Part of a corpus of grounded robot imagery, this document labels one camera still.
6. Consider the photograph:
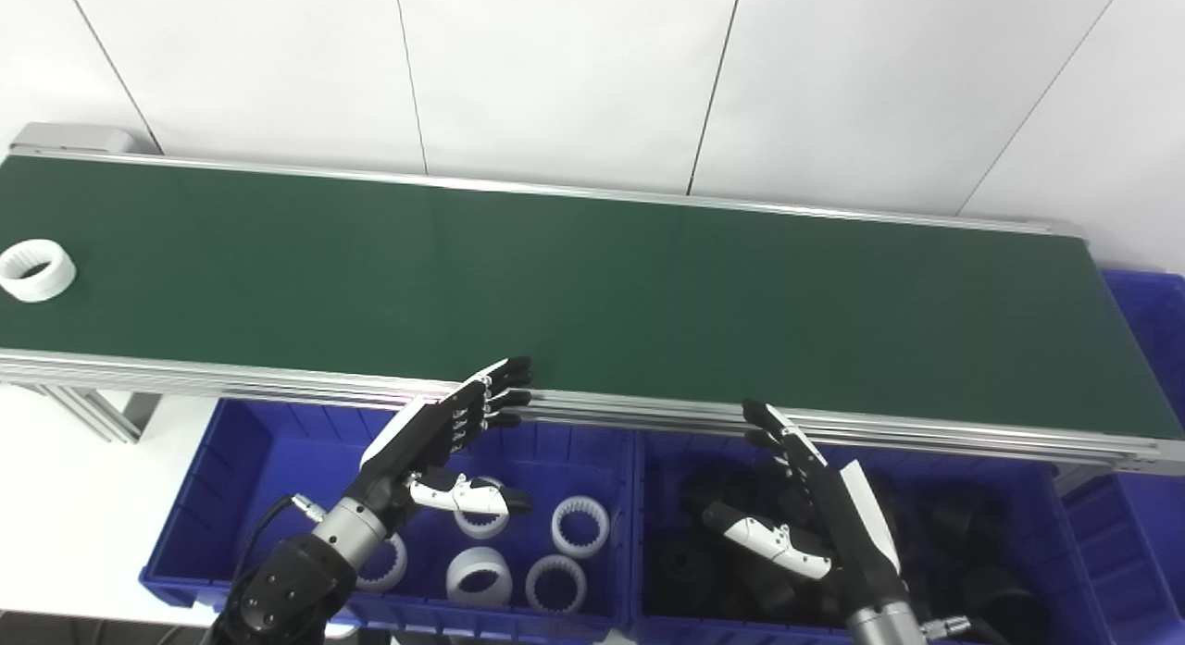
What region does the blue bin with white rings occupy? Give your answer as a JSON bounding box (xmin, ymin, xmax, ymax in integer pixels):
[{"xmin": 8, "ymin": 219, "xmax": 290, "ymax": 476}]
[{"xmin": 139, "ymin": 397, "xmax": 640, "ymax": 642}]

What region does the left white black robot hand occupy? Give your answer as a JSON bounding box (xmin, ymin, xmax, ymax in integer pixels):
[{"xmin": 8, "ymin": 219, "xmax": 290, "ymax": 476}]
[{"xmin": 347, "ymin": 355, "xmax": 535, "ymax": 527}]

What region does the green conveyor belt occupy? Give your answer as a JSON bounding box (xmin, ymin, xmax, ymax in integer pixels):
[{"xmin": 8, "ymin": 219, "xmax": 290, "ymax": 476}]
[{"xmin": 0, "ymin": 122, "xmax": 1185, "ymax": 477}]

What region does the blue bin with black parts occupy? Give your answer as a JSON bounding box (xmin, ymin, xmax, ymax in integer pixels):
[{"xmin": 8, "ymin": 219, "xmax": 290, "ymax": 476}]
[{"xmin": 630, "ymin": 428, "xmax": 1123, "ymax": 645}]

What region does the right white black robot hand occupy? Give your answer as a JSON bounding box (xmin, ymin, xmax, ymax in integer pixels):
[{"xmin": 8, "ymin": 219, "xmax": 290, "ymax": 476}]
[{"xmin": 701, "ymin": 400, "xmax": 915, "ymax": 615}]

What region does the blue plastic bin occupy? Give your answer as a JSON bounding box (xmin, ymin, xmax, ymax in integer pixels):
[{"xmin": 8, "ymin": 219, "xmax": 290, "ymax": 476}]
[{"xmin": 1060, "ymin": 270, "xmax": 1185, "ymax": 645}]

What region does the black round plastic part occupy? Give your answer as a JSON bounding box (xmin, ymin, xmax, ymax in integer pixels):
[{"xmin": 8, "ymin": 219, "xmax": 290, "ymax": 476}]
[
  {"xmin": 926, "ymin": 488, "xmax": 1007, "ymax": 555},
  {"xmin": 653, "ymin": 534, "xmax": 718, "ymax": 602}
]

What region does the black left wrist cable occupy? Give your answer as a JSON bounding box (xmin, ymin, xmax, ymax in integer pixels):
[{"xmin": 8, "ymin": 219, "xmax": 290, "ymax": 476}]
[{"xmin": 227, "ymin": 495, "xmax": 327, "ymax": 618}]

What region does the aluminium conveyor support leg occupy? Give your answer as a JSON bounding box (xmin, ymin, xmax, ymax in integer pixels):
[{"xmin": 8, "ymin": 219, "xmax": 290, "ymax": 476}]
[{"xmin": 37, "ymin": 386, "xmax": 163, "ymax": 444}]

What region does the white toothed plastic ring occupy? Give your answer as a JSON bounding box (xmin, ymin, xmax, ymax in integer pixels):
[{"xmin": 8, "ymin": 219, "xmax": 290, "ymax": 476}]
[
  {"xmin": 356, "ymin": 532, "xmax": 409, "ymax": 593},
  {"xmin": 525, "ymin": 554, "xmax": 588, "ymax": 615},
  {"xmin": 0, "ymin": 240, "xmax": 78, "ymax": 303},
  {"xmin": 453, "ymin": 478, "xmax": 511, "ymax": 540},
  {"xmin": 445, "ymin": 547, "xmax": 514, "ymax": 608},
  {"xmin": 552, "ymin": 495, "xmax": 611, "ymax": 559}
]

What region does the grey conveyor end cover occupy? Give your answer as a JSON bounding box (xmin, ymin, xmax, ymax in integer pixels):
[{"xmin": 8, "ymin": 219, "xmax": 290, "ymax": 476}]
[{"xmin": 9, "ymin": 122, "xmax": 136, "ymax": 156}]

